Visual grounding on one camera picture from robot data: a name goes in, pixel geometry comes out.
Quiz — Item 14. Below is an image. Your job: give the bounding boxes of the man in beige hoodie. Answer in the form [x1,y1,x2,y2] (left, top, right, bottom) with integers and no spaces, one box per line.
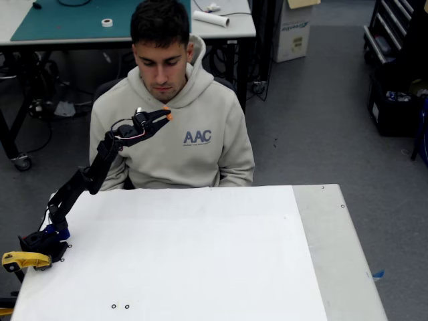
[88,0,256,192]

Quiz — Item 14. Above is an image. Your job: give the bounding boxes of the white scrap under workbench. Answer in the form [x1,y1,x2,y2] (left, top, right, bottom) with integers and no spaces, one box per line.
[53,100,76,118]

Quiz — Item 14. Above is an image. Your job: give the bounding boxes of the white paper roll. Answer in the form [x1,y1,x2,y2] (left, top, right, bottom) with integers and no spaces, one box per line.
[192,9,231,28]

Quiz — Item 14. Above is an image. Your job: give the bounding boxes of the grey workbench with black legs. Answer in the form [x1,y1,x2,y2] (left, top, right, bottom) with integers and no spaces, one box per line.
[0,0,257,172]

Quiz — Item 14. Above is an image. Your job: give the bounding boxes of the green cutting mat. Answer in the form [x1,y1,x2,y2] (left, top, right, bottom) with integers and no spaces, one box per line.
[9,0,192,42]

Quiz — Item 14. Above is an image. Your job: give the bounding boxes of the large white paper sheet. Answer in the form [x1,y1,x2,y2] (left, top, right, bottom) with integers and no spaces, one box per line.
[11,185,328,321]

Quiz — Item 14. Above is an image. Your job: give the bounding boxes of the white cardboard box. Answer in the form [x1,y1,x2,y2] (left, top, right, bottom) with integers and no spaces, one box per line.
[272,0,314,64]

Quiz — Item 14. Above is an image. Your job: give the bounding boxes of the yellow black clamp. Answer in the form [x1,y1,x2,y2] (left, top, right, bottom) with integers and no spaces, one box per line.
[1,251,54,272]

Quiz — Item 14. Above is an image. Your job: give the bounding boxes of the manila folder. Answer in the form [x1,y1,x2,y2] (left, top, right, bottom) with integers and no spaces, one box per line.
[287,0,322,9]

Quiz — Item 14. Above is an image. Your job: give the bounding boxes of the orange black clamp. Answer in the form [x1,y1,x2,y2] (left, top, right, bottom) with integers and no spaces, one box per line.
[0,296,16,317]

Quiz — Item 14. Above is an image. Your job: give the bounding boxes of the black storage crate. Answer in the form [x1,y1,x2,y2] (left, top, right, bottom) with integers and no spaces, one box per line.
[366,72,428,137]

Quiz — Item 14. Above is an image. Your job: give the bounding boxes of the black tool cabinet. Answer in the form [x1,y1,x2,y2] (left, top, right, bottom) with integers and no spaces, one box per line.
[362,0,428,80]

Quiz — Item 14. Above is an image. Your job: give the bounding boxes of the black camera cable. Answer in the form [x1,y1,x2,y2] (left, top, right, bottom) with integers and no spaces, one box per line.
[110,118,135,132]

